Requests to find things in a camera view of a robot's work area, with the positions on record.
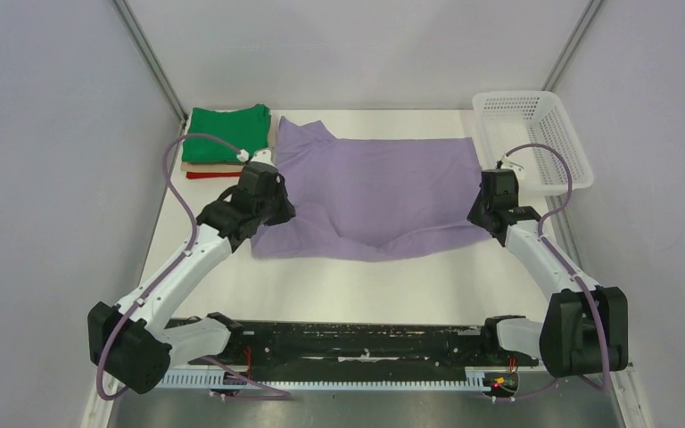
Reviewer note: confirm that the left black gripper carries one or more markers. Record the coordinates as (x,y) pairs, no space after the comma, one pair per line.
(287,210)

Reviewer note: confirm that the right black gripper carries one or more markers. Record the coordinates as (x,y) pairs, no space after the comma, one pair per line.
(474,216)

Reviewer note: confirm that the purple t shirt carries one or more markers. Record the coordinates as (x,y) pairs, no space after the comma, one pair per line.
(371,200)

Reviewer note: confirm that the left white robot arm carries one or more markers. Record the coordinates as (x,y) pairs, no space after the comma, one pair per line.
(131,339)

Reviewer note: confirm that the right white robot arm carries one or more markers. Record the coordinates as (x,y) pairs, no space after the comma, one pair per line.
(585,328)

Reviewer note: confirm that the folded green t shirt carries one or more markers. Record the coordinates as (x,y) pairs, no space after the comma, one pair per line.
(245,129)

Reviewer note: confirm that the folded red t shirt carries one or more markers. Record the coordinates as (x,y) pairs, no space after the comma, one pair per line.
(205,175)

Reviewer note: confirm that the white plastic basket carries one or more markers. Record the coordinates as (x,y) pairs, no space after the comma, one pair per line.
(507,119)

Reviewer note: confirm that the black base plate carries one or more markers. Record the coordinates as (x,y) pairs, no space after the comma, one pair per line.
(322,352)

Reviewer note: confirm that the right aluminium corner rail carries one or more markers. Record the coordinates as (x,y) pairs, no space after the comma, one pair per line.
(588,16)

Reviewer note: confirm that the aluminium corner rail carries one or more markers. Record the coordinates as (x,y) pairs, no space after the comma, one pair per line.
(588,16)
(150,59)

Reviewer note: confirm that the white slotted cable duct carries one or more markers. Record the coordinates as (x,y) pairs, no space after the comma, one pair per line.
(202,377)

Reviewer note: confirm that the left aluminium corner rail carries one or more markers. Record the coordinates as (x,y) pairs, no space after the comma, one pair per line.
(150,59)

